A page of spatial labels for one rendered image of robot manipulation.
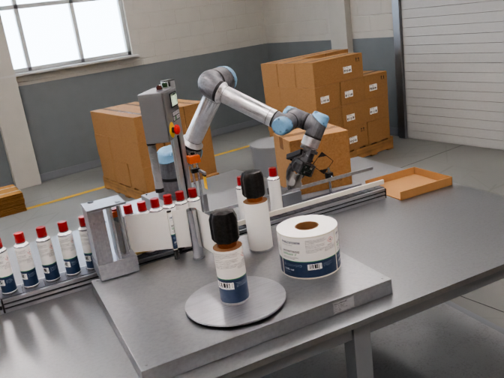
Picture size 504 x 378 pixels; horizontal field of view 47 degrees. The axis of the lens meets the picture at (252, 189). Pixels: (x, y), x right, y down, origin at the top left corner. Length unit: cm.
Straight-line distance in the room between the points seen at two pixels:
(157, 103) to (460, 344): 165
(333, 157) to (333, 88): 334
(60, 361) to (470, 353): 169
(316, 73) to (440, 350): 377
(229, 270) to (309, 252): 28
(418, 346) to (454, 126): 445
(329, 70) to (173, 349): 475
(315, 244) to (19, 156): 605
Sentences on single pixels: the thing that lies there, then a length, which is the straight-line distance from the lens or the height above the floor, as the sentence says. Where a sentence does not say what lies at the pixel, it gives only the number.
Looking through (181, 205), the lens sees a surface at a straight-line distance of 229.
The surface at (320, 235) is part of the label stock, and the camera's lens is 185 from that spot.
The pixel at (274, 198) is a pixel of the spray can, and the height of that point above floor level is 96.
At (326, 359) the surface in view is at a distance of 270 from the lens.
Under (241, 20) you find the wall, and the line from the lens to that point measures 898.
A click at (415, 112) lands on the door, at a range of 723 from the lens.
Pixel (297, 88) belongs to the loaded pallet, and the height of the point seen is 88.
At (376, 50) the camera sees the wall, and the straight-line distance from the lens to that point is 754.
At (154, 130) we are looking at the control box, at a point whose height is 133.
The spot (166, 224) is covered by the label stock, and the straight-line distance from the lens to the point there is 217.
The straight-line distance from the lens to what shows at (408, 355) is 271.
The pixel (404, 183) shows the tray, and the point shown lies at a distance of 291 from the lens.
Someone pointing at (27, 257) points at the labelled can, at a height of 100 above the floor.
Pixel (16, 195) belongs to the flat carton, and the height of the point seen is 19.
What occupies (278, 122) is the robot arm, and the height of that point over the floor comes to 128.
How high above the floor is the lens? 172
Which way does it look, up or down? 17 degrees down
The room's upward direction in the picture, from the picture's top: 8 degrees counter-clockwise
